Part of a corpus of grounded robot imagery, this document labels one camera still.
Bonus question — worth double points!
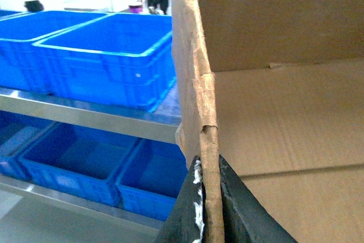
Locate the stainless steel shelf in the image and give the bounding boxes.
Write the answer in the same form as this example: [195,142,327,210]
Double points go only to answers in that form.
[1,87,181,237]

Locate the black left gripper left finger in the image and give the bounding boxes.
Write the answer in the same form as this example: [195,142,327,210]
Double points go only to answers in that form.
[154,156,205,243]

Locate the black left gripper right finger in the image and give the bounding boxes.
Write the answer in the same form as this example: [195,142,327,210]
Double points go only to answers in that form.
[219,156,296,243]

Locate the brown cardboard box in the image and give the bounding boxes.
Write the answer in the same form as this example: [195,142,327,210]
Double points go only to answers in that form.
[172,0,363,242]

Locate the purple capped bottle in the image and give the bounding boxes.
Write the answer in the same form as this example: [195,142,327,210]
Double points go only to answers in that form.
[129,0,143,14]

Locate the blue plastic crate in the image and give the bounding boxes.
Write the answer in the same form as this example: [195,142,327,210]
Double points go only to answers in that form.
[1,11,107,93]
[19,122,140,206]
[116,139,188,221]
[34,13,176,112]

